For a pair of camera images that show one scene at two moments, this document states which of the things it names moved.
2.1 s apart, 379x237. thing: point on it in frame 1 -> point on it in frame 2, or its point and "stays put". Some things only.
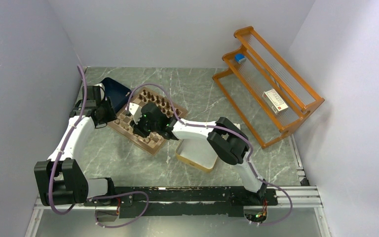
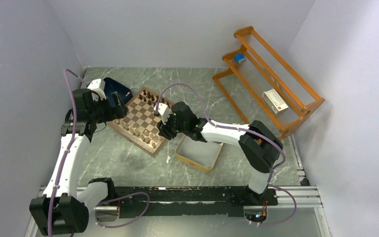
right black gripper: x=136 y=129 -> x=164 y=130
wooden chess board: x=122 y=123 stays put
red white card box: x=275 y=101 stays put
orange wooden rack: x=270 y=99 stays put
